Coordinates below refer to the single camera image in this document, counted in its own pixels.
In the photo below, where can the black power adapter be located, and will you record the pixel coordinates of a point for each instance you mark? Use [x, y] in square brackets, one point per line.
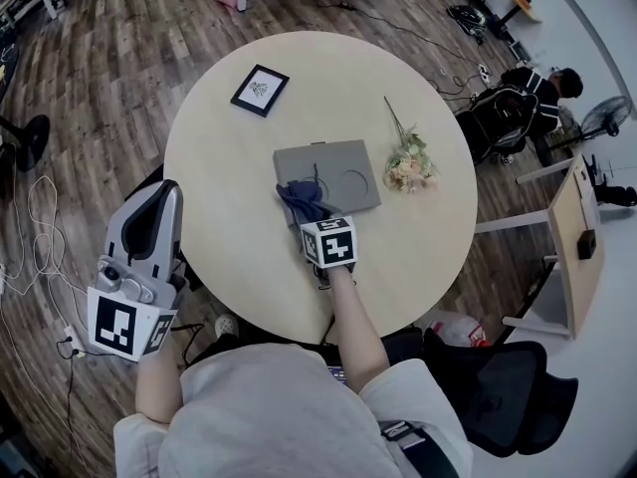
[587, 245]

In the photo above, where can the black picture frame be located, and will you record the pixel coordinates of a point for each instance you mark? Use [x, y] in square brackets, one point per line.
[259, 90]

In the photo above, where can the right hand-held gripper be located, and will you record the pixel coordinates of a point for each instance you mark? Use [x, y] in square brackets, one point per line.
[338, 247]

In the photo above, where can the person's left forearm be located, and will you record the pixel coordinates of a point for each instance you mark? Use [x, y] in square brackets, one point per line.
[156, 391]

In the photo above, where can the black panel with yellow marks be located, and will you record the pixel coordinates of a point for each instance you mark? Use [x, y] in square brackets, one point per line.
[7, 68]

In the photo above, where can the small wooden pedestal table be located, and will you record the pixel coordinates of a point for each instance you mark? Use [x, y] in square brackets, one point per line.
[522, 3]

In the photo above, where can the dark device with lit screen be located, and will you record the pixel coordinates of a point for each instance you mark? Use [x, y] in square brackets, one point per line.
[337, 374]

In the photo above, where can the black desk chair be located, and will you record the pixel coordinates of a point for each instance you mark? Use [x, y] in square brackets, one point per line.
[614, 189]

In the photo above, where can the wooden desk with white legs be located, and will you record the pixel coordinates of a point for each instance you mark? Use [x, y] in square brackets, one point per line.
[577, 277]

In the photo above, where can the pale flower bouquet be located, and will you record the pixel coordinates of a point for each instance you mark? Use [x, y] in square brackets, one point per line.
[410, 169]

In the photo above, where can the white power strip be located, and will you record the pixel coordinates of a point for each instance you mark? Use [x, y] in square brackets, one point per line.
[484, 73]
[74, 340]

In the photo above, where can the black round stand base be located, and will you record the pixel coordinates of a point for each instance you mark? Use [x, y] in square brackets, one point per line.
[32, 142]

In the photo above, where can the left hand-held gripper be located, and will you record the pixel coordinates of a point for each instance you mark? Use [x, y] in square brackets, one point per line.
[117, 324]

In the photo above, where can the dark blue cloth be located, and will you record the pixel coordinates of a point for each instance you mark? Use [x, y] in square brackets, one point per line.
[303, 199]

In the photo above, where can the person's light grey shirt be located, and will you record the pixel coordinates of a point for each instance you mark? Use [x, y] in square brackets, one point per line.
[269, 416]

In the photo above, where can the white clog shoe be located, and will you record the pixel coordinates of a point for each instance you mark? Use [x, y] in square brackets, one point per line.
[226, 325]

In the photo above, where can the person's black trousers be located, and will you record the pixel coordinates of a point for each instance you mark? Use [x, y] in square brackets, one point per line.
[219, 349]

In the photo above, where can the black mesh office chair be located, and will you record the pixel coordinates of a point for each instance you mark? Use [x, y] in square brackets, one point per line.
[497, 396]

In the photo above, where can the person's right forearm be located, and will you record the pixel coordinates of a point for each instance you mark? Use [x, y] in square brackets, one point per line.
[356, 331]

